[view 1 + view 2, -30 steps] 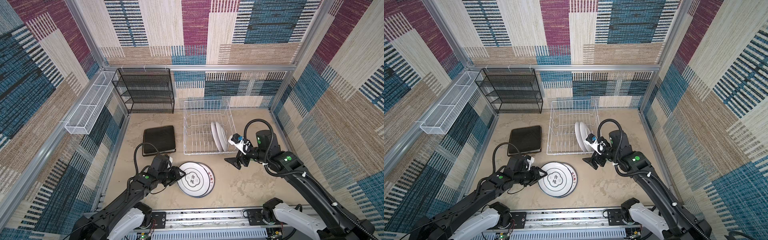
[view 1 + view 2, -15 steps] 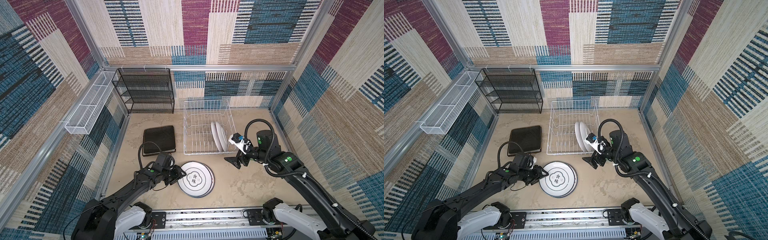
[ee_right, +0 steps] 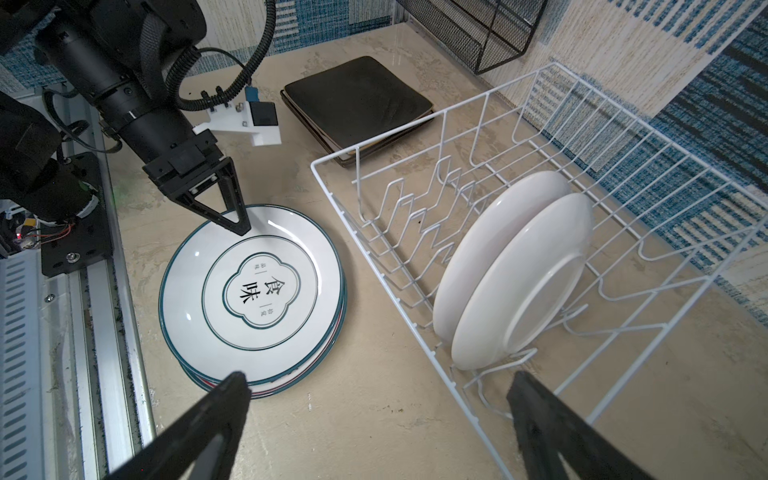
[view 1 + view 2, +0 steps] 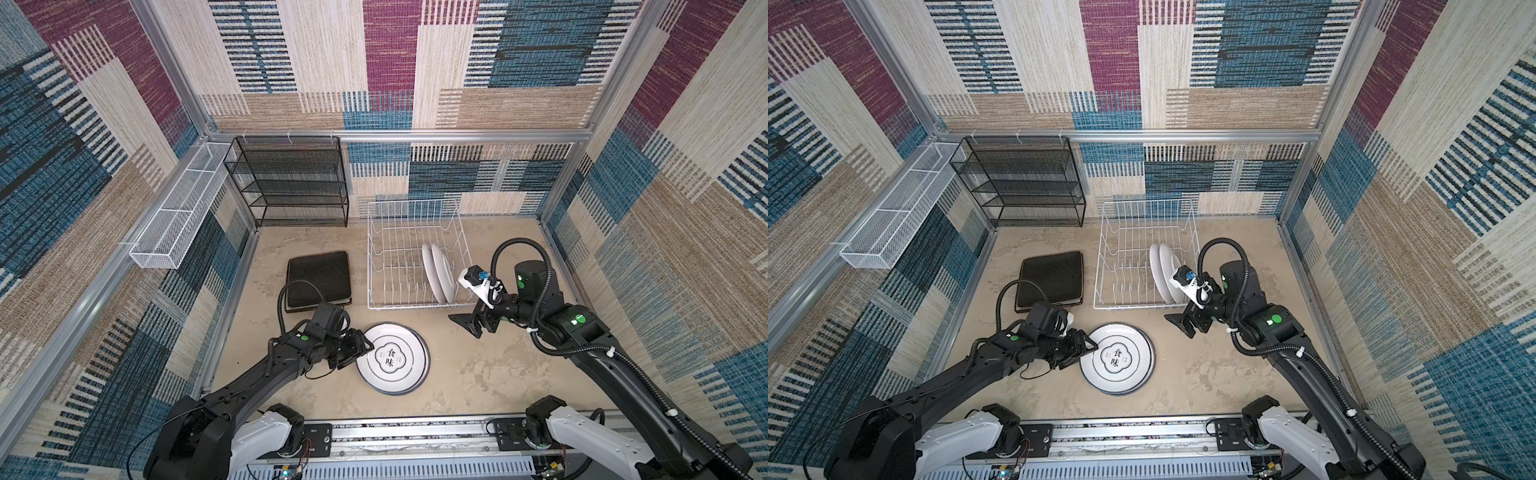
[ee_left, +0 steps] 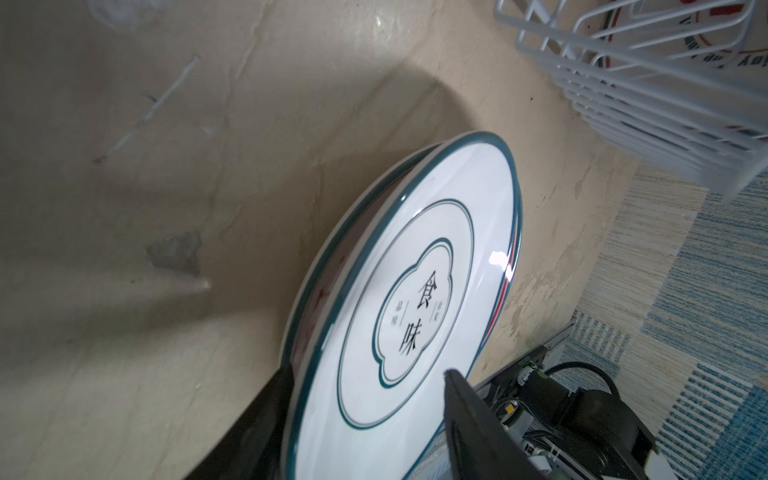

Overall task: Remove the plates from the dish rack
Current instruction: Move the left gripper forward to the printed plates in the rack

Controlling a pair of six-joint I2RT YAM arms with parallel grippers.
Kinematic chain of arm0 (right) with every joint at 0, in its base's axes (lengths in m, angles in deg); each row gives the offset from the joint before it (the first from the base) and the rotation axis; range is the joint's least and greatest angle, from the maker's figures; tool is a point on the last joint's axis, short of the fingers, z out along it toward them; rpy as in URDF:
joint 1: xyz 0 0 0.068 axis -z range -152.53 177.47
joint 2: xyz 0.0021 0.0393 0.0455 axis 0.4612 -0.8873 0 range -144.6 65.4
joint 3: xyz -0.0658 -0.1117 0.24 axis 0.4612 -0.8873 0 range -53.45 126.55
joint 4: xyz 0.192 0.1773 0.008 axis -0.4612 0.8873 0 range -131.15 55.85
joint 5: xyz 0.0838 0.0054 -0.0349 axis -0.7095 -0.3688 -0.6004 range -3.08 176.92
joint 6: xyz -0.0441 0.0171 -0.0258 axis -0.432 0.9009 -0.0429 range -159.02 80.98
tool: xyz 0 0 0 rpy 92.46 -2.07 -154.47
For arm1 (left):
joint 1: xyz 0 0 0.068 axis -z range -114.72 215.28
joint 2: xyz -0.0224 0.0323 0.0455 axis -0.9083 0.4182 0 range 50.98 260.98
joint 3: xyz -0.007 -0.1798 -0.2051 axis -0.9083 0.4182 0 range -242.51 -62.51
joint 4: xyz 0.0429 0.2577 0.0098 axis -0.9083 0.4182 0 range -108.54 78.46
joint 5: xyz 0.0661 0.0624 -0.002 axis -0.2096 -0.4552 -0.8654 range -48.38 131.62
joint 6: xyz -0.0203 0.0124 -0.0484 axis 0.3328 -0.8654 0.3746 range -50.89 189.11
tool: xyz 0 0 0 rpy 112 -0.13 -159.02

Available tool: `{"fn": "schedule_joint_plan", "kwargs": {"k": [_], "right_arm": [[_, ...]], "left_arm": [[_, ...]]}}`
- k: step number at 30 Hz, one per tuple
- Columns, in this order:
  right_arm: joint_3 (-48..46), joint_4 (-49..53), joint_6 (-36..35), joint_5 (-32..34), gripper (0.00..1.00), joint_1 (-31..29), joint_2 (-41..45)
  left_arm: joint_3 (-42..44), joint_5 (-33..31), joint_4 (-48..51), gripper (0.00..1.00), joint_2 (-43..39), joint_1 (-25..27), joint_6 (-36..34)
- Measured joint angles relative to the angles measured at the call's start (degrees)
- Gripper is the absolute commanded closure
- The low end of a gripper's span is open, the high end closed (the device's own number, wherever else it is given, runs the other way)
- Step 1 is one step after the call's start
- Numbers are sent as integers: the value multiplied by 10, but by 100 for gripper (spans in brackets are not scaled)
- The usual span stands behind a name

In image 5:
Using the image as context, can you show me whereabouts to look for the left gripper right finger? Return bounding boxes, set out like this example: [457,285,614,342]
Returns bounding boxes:
[444,369,543,479]

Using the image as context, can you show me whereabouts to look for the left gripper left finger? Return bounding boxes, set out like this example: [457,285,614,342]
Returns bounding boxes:
[185,366,294,480]

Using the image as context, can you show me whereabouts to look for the white round plate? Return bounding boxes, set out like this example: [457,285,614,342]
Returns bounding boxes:
[279,131,523,479]
[602,1,767,86]
[279,144,437,368]

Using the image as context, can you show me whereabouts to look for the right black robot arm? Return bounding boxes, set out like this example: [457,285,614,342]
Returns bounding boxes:
[477,359,678,479]

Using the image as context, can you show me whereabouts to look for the white wire dish rack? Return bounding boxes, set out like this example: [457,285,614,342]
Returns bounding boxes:
[494,1,767,199]

